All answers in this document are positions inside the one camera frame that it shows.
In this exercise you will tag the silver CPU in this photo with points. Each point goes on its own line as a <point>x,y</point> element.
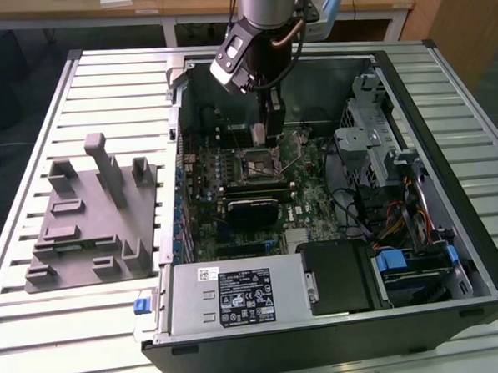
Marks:
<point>258,136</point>

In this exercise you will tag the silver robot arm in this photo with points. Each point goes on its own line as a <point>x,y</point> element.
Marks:
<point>264,6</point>

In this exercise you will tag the CPU socket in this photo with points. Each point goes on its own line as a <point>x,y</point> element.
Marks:
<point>258,165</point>

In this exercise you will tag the silver metal drive cage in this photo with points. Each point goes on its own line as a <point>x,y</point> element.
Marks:
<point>355,147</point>

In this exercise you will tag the green motherboard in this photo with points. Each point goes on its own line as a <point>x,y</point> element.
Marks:
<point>315,179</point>

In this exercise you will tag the graphics card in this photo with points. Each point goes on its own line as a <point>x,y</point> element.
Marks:
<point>252,213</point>

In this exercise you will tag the blue slot clip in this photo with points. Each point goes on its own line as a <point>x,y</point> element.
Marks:
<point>178,200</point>
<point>177,245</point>
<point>178,215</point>
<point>177,231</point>

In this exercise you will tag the silver chipset heatsink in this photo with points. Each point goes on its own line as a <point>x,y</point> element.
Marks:
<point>297,237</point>

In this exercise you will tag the short black expansion slot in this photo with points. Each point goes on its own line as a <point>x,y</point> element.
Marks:
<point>240,249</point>

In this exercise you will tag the wooden cabinet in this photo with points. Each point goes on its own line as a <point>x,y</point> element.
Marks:
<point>466,24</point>

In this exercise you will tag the wooden desk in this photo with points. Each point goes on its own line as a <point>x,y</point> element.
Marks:
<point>76,7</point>

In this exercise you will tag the black plastic shroud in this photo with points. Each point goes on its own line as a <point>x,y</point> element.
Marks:
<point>341,273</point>

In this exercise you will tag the grey parts rack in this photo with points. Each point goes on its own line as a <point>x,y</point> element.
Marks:
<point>95,194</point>

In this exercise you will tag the blue disk carrier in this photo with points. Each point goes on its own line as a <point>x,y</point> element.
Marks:
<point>393,261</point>

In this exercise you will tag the silver power supply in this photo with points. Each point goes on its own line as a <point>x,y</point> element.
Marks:
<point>188,298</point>

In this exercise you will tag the small blue latch tab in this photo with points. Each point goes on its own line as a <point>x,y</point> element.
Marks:
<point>452,255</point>

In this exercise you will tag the blue case latch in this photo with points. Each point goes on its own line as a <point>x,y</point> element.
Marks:
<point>141,306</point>

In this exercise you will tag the black PC case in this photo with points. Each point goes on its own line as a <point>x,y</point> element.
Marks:
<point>283,356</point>

